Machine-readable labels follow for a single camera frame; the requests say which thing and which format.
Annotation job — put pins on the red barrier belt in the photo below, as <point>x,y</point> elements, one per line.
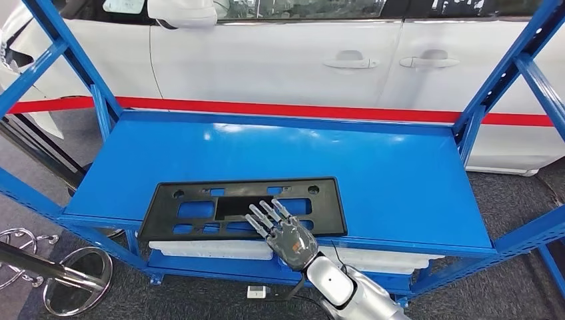
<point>265,108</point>

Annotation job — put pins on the black plastic frame part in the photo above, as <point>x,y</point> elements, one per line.
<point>167,221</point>

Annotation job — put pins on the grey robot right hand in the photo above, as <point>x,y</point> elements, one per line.
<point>293,247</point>

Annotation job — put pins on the blue metal shelf rack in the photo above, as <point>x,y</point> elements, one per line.
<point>309,154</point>

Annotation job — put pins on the white car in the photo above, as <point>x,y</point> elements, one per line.
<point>265,57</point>

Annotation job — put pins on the white plastic bin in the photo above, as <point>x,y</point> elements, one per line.
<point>388,260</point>
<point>207,249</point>

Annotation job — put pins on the chrome stool with black seat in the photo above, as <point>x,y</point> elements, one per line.
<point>48,239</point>

